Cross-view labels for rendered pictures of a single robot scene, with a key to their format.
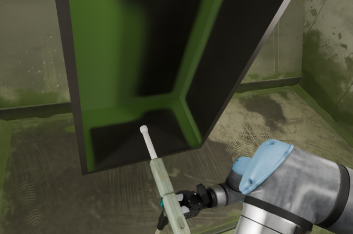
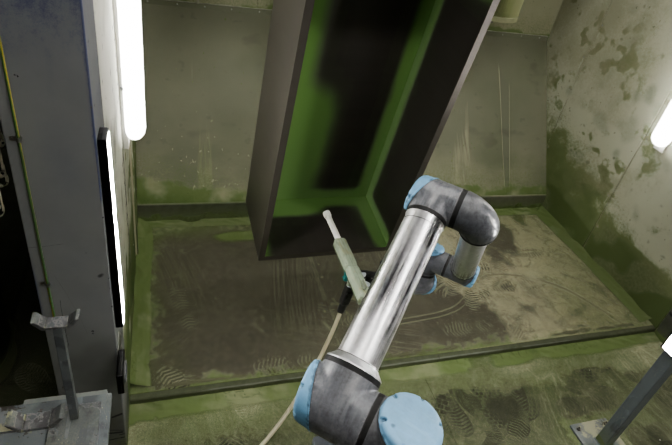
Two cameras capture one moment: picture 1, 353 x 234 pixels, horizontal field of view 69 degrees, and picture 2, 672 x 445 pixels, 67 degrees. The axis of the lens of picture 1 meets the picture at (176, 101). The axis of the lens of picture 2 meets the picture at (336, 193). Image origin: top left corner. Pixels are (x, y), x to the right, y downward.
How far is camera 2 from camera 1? 1.04 m
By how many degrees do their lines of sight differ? 9
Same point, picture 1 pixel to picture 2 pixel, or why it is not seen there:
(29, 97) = (177, 192)
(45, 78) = (199, 170)
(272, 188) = (420, 197)
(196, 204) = not seen: hidden behind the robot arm
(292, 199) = (430, 201)
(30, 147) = (176, 252)
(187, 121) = (375, 222)
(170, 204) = (354, 273)
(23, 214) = (176, 318)
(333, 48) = (583, 153)
